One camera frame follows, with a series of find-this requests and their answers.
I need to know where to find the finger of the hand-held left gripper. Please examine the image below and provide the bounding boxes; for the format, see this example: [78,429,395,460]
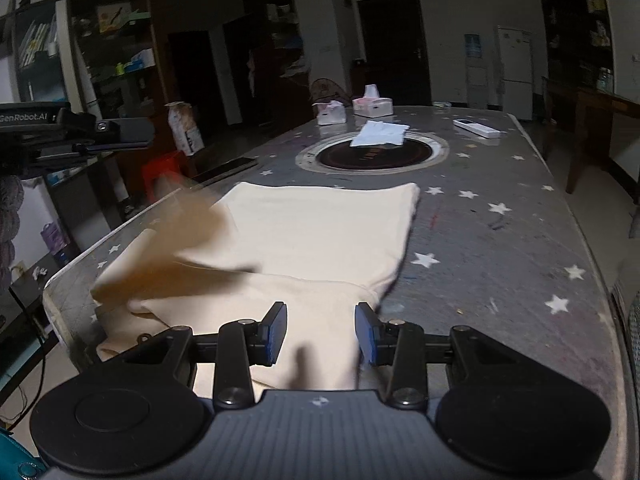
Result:
[95,118,155,151]

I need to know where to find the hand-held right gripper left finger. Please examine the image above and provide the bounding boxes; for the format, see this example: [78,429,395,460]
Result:
[120,301,288,411]

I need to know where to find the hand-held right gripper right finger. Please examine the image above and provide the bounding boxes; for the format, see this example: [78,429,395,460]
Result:
[354,302,521,409]

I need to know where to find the cream sweater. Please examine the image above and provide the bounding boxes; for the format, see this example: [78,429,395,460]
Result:
[90,172,421,392]

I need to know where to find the red plastic stool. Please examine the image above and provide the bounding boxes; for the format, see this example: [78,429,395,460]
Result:
[141,152,186,201]

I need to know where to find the white and brown paper bag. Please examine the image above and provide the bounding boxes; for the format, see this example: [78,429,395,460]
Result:
[165,101,206,157]

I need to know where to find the dark wooden display cabinet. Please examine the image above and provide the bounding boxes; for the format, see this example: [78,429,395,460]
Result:
[67,0,168,201]

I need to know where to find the white bookshelf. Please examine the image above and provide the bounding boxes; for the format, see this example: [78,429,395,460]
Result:
[12,2,71,106]

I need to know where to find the dark flat bar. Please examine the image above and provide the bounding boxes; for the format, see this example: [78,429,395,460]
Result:
[192,156,258,183]

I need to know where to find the grey star-print tablecloth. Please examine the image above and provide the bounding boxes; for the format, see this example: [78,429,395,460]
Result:
[42,105,626,461]

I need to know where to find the narrow dark wooden shelf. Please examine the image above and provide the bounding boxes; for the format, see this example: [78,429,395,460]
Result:
[250,0,311,136]

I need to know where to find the round black built-in cooktop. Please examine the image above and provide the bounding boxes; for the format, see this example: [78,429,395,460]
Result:
[295,132,449,175]

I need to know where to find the white folded cloth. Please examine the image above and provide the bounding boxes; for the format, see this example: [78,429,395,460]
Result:
[349,120,411,148]

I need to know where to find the small white tissue holder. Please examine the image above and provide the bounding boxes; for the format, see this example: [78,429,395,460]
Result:
[312,100,347,126]

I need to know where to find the electric floor fan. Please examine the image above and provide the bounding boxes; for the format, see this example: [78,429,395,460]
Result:
[309,78,351,106]

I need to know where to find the pink tissue box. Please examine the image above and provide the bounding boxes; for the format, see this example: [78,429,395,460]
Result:
[352,84,394,117]

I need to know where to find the white remote control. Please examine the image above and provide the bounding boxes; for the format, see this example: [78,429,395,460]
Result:
[453,118,501,139]

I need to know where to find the blue sofa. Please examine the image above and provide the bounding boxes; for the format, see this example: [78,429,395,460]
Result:
[611,255,640,441]

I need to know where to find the white water dispenser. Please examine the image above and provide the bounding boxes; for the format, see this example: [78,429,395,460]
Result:
[465,65,490,110]

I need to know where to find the dark wooden door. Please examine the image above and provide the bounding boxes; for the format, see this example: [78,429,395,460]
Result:
[356,0,432,107]

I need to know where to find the teal fabric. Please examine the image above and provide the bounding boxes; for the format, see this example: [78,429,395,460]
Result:
[0,430,41,473]

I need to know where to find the white refrigerator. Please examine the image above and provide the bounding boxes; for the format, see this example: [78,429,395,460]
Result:
[495,26,535,122]

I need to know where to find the brown wooden desk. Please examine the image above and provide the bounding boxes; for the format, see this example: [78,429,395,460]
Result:
[541,77,640,195]

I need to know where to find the tall dark wooden cabinet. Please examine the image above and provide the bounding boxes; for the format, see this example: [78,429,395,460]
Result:
[541,0,615,93]

